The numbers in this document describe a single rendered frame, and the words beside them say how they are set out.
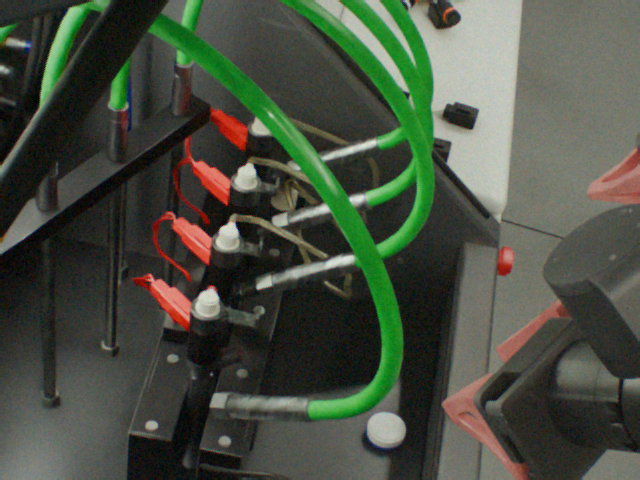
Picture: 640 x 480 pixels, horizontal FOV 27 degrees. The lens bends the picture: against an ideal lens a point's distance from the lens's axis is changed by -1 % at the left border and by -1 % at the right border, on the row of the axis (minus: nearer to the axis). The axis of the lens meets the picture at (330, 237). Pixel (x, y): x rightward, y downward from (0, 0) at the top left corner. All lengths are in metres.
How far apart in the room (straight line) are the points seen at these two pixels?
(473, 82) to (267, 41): 0.37
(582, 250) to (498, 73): 1.00
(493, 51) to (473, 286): 0.38
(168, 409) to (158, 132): 0.26
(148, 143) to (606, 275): 0.72
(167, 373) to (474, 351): 0.31
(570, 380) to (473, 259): 0.72
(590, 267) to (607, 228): 0.03
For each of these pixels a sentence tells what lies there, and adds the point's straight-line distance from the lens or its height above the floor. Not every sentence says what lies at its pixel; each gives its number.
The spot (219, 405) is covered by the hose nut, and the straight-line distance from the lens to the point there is 1.00.
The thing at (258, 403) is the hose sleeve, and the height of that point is 1.14.
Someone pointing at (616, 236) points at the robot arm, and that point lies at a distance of 0.60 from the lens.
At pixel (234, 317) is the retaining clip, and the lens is 1.08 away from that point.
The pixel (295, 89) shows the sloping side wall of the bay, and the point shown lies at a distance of 1.31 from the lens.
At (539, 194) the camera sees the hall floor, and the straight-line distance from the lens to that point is 2.99.
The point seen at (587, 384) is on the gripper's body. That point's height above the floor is 1.41.
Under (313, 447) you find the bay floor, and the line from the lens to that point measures 1.35.
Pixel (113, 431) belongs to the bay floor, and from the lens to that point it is 1.34.
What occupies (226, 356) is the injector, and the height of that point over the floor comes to 1.05.
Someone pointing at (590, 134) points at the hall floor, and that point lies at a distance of 3.21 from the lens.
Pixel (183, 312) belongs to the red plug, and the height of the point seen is 1.08.
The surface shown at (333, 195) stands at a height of 1.36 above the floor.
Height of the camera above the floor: 1.89
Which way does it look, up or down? 43 degrees down
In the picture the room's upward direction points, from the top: 11 degrees clockwise
